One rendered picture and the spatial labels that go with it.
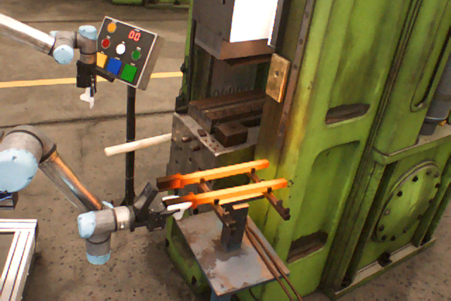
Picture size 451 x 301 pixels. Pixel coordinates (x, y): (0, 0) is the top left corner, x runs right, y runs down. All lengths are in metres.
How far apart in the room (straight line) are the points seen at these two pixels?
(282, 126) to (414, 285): 1.51
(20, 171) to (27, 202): 1.79
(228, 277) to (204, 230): 0.24
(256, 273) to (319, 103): 0.66
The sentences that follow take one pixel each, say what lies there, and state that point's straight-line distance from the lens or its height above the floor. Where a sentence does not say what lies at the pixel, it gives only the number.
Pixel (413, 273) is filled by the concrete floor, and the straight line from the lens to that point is 3.11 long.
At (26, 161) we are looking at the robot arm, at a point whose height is 1.23.
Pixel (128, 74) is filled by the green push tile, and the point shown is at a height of 1.00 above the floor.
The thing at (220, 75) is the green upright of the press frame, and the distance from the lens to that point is 2.31.
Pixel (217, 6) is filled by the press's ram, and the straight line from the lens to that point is 1.90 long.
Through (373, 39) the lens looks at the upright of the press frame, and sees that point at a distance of 1.95.
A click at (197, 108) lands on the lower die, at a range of 2.13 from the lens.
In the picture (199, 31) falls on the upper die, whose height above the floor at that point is 1.33.
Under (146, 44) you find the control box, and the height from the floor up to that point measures 1.15.
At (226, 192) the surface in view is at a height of 0.99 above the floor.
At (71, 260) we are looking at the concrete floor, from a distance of 2.76.
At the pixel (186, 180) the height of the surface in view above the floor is 0.99.
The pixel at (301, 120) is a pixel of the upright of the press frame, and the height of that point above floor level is 1.16.
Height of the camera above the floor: 2.00
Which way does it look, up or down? 31 degrees down
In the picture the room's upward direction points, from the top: 8 degrees clockwise
